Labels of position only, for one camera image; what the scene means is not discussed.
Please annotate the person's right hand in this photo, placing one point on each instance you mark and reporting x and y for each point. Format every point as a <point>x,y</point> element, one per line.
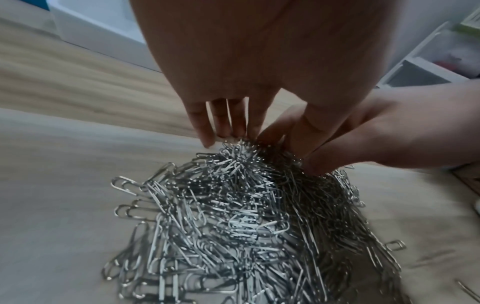
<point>412,127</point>

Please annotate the person's left hand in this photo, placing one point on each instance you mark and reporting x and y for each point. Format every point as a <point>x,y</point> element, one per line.
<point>262,44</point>

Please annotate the pile of silver paper clips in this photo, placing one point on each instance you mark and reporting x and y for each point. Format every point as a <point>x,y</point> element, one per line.
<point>232,207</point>

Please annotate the white desk organizer tray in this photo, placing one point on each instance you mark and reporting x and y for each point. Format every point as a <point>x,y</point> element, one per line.
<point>97,26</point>

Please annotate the white drawer organizer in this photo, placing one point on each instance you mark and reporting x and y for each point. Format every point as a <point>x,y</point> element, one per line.
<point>420,71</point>

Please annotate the white and green carton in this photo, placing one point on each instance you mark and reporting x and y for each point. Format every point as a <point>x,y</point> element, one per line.
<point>468,26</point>

